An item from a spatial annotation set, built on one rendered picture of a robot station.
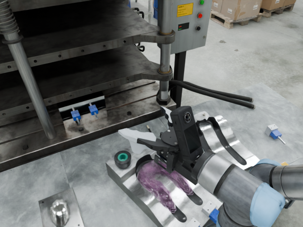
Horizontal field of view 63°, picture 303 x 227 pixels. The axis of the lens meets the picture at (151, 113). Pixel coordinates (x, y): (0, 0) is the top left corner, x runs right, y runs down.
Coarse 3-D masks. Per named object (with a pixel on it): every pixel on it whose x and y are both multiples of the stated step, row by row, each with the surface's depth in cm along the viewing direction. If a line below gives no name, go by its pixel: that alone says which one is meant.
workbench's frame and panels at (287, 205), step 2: (60, 154) 135; (64, 168) 128; (288, 200) 182; (290, 200) 186; (292, 200) 185; (294, 200) 187; (290, 202) 187; (292, 202) 187; (286, 204) 188; (288, 204) 190; (290, 204) 190; (284, 206) 187; (286, 206) 191; (288, 206) 191; (290, 206) 194; (286, 208) 193; (212, 224) 109; (214, 224) 133; (208, 226) 108; (210, 226) 109; (212, 226) 132; (214, 226) 134
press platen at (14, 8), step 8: (8, 0) 101; (16, 0) 102; (24, 0) 103; (32, 0) 105; (40, 0) 106; (48, 0) 107; (56, 0) 109; (64, 0) 110; (72, 0) 112; (80, 0) 113; (16, 8) 104; (24, 8) 105; (32, 8) 106
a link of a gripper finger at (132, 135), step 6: (120, 132) 56; (126, 132) 55; (132, 132) 55; (138, 132) 55; (144, 132) 55; (150, 132) 56; (126, 138) 55; (132, 138) 54; (144, 138) 54; (150, 138) 54; (132, 144) 56; (138, 144) 56; (132, 150) 57; (138, 150) 57
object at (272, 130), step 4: (272, 124) 144; (268, 128) 143; (272, 128) 142; (276, 128) 142; (268, 132) 144; (272, 132) 141; (276, 132) 141; (272, 136) 142; (276, 136) 140; (280, 136) 141; (280, 140) 139; (284, 144) 137
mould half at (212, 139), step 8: (200, 120) 146; (216, 120) 135; (224, 120) 135; (200, 128) 130; (208, 128) 131; (224, 128) 133; (208, 136) 129; (216, 136) 130; (232, 136) 132; (208, 144) 127; (216, 144) 128; (232, 144) 129; (240, 144) 129; (216, 152) 125; (224, 152) 125; (240, 152) 125; (248, 152) 125; (232, 160) 121; (248, 160) 120; (256, 160) 120
